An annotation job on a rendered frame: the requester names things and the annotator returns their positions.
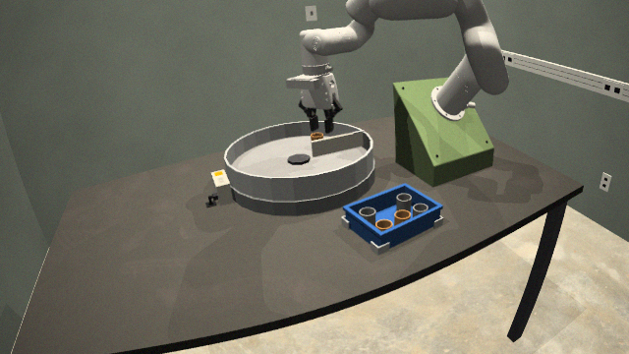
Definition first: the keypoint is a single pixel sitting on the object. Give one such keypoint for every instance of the blue tray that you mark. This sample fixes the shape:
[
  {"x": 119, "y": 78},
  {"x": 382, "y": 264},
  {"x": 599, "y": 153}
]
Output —
[{"x": 384, "y": 204}]

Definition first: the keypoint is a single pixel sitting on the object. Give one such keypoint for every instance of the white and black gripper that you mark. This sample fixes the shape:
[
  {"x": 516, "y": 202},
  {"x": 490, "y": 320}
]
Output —
[{"x": 322, "y": 98}]

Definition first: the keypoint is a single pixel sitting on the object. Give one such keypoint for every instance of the grey metal bushing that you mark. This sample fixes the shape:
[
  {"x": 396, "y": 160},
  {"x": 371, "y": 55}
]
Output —
[
  {"x": 368, "y": 213},
  {"x": 419, "y": 208},
  {"x": 403, "y": 201}
]

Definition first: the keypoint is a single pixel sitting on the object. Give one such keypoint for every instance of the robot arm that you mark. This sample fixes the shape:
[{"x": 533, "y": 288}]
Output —
[{"x": 483, "y": 66}]

